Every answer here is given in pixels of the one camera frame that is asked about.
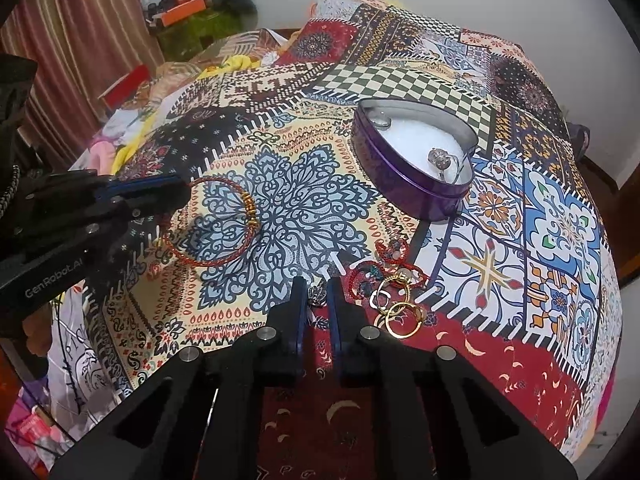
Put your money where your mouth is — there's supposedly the gold ring with stone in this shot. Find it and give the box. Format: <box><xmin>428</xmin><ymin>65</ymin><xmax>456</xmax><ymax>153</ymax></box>
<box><xmin>382</xmin><ymin>269</ymin><xmax>413</xmax><ymax>289</ymax></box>

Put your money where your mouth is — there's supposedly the patterned patchwork bedsheet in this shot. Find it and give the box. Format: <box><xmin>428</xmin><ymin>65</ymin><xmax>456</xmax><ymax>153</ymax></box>
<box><xmin>47</xmin><ymin>0</ymin><xmax>624</xmax><ymax>480</ymax></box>

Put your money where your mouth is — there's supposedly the silver ring with stone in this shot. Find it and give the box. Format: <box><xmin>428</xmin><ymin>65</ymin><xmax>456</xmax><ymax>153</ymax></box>
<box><xmin>426</xmin><ymin>147</ymin><xmax>464</xmax><ymax>182</ymax></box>

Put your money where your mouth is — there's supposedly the green bag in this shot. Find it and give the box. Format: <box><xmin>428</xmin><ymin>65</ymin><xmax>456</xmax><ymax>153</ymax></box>
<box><xmin>149</xmin><ymin>0</ymin><xmax>261</xmax><ymax>62</ymax></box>

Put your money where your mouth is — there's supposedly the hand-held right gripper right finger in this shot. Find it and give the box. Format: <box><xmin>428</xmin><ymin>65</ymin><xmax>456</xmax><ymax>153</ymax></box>
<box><xmin>327</xmin><ymin>277</ymin><xmax>592</xmax><ymax>480</ymax></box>

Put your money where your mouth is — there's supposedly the orange box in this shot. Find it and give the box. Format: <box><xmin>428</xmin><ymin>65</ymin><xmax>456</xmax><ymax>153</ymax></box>
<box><xmin>149</xmin><ymin>0</ymin><xmax>209</xmax><ymax>29</ymax></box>

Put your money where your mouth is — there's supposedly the striped brown curtain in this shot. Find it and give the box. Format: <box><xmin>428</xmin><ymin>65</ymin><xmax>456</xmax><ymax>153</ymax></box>
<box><xmin>0</xmin><ymin>0</ymin><xmax>167</xmax><ymax>163</ymax></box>

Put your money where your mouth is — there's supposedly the plain gold ring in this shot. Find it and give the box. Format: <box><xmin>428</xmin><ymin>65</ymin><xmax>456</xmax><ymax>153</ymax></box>
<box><xmin>384</xmin><ymin>302</ymin><xmax>427</xmax><ymax>339</ymax></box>

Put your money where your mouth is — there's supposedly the red beaded earring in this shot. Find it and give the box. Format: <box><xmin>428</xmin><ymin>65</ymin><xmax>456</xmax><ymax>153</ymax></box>
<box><xmin>347</xmin><ymin>262</ymin><xmax>382</xmax><ymax>297</ymax></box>
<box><xmin>374</xmin><ymin>239</ymin><xmax>409</xmax><ymax>264</ymax></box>

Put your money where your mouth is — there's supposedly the purple heart-shaped tin box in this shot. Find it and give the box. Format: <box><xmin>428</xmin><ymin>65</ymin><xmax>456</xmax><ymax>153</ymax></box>
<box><xmin>350</xmin><ymin>98</ymin><xmax>476</xmax><ymax>222</ymax></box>

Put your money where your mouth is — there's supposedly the red flat box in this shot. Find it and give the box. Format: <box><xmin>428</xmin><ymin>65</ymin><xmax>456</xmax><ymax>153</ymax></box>
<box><xmin>97</xmin><ymin>64</ymin><xmax>152</xmax><ymax>111</ymax></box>

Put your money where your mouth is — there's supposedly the white printed cloth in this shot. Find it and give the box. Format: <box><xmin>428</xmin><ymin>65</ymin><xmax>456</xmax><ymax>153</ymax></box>
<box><xmin>46</xmin><ymin>282</ymin><xmax>147</xmax><ymax>463</ymax></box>

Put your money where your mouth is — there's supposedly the dark purple bag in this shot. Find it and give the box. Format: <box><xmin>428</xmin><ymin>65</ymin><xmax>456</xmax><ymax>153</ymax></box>
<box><xmin>564</xmin><ymin>122</ymin><xmax>592</xmax><ymax>162</ymax></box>

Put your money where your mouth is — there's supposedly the red bangle with gold beads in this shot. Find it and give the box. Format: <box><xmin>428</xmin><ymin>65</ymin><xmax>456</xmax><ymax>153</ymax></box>
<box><xmin>159</xmin><ymin>176</ymin><xmax>262</xmax><ymax>267</ymax></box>

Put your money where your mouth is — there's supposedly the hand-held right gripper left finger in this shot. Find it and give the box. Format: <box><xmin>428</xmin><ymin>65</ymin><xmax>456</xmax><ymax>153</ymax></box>
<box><xmin>50</xmin><ymin>276</ymin><xmax>308</xmax><ymax>480</ymax></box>

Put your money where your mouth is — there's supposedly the pile of colourful clothes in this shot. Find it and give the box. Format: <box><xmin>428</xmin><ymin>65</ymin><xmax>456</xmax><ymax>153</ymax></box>
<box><xmin>69</xmin><ymin>60</ymin><xmax>211</xmax><ymax>176</ymax></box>

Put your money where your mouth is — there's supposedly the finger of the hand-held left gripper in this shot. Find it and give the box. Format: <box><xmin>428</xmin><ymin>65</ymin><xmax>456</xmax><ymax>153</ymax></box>
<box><xmin>29</xmin><ymin>170</ymin><xmax>184</xmax><ymax>203</ymax></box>
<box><xmin>14</xmin><ymin>183</ymin><xmax>191</xmax><ymax>261</ymax></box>

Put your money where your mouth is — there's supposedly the yellow cloth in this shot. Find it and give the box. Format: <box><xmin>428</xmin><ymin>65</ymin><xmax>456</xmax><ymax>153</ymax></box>
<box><xmin>199</xmin><ymin>52</ymin><xmax>262</xmax><ymax>80</ymax></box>

